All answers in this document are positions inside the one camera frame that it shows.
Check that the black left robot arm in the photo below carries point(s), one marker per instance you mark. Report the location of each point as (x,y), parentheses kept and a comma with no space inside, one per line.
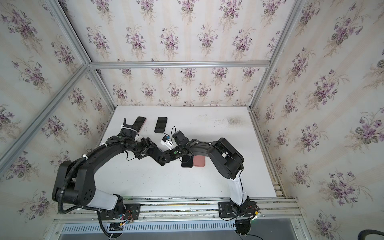
(75,185)

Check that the pink phone case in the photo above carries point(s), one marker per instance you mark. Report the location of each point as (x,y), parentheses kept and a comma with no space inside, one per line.
(199,161)

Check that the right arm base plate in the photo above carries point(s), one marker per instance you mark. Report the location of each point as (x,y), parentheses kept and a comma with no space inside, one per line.
(226,211)

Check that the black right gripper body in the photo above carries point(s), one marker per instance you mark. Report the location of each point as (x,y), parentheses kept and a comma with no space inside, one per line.
(182,150)

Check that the black pad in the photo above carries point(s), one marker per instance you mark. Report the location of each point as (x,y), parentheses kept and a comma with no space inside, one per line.
(157,155)

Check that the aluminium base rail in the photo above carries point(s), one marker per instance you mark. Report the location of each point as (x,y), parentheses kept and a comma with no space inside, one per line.
(162,210)

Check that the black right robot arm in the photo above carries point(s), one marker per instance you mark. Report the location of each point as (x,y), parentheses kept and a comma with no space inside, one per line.
(227,161)

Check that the black phone pink edge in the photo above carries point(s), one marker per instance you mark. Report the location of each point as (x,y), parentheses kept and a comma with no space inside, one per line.
(139,123)

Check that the aluminium frame top bar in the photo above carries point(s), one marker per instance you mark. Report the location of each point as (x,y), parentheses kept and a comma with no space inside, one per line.
(178,64)

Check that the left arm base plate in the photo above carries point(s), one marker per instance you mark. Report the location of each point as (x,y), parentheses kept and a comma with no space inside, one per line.
(130,212)

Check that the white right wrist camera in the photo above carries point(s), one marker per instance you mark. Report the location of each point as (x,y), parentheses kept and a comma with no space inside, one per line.
(168,142)

